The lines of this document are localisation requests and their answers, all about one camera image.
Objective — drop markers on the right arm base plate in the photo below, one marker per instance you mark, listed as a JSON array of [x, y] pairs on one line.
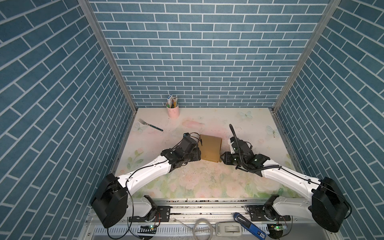
[[262, 213]]

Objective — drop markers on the pens in bucket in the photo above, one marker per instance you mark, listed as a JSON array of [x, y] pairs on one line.
[[172, 101]]

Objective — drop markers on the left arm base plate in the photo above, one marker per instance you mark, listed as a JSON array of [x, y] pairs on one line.
[[162, 214]]

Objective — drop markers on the brown cardboard box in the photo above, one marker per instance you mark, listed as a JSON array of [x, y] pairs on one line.
[[211, 148]]

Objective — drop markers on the pink pen holder bucket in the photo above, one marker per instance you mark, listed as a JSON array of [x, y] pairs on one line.
[[173, 112]]

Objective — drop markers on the metal fork teal handle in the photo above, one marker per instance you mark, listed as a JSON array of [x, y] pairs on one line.
[[145, 124]]

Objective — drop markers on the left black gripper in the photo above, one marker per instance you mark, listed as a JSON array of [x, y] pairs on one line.
[[197, 154]]

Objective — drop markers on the blue handheld tool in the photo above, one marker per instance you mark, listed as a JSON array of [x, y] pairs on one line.
[[249, 226]]

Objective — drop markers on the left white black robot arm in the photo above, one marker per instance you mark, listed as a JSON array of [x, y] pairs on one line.
[[113, 197]]

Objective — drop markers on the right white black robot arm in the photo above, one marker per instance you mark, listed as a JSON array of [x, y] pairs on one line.
[[323, 201]]

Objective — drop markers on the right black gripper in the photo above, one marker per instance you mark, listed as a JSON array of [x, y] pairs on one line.
[[226, 157]]

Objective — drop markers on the grey white plastic device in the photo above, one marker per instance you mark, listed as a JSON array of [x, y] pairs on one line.
[[229, 229]]

